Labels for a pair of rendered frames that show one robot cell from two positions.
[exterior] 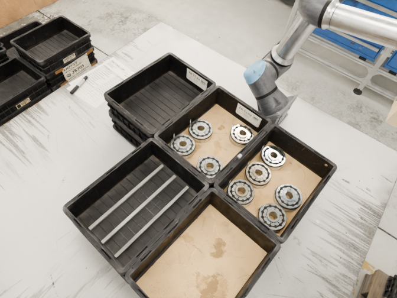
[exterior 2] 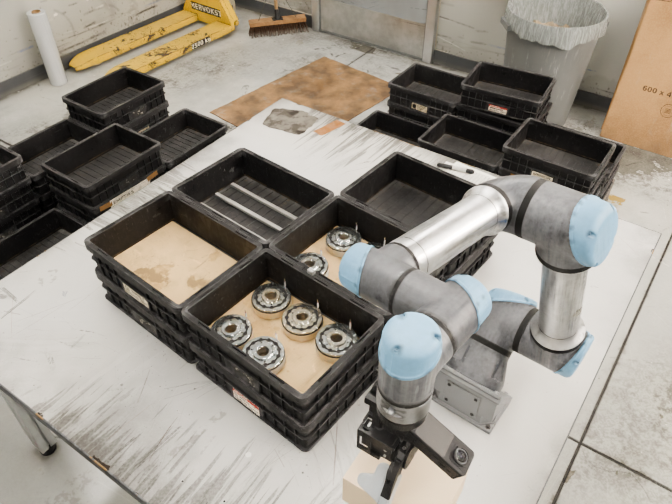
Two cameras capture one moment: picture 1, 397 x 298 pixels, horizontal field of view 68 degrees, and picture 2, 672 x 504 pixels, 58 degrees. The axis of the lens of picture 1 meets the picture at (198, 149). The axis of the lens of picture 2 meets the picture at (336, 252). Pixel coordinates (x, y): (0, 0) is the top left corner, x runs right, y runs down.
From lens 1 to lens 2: 1.47 m
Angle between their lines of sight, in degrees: 58
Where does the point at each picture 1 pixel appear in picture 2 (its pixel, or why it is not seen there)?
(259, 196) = (269, 327)
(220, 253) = (192, 284)
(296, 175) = (308, 380)
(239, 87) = not seen: hidden behind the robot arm
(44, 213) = not seen: hidden behind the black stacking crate
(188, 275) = (171, 258)
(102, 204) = (260, 190)
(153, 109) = (408, 214)
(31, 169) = (320, 159)
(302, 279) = (159, 416)
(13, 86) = (482, 156)
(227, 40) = not seen: outside the picture
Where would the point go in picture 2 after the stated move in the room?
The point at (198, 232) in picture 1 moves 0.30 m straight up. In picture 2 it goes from (221, 265) to (205, 177)
